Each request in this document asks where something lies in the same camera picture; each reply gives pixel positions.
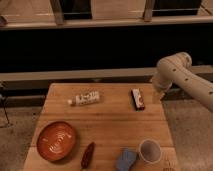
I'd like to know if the white tube with label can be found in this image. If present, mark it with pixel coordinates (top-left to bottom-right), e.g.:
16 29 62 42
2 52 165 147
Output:
67 91 100 106

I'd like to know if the black whiteboard eraser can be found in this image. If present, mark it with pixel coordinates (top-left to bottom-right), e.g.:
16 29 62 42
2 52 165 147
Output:
131 89 145 110

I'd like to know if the orange plate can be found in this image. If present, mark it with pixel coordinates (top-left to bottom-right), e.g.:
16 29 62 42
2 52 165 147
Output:
36 121 77 162

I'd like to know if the blue sponge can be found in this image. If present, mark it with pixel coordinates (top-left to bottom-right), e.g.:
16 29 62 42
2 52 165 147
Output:
116 148 137 171

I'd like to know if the dark red utensil handle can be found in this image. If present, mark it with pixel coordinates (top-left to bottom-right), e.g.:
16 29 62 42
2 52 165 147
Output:
81 142 95 169

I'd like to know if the metal railing beam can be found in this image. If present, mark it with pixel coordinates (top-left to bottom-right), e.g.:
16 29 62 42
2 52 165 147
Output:
0 65 213 83

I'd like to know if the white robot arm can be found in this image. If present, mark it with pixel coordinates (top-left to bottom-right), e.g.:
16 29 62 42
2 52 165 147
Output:
152 52 213 112

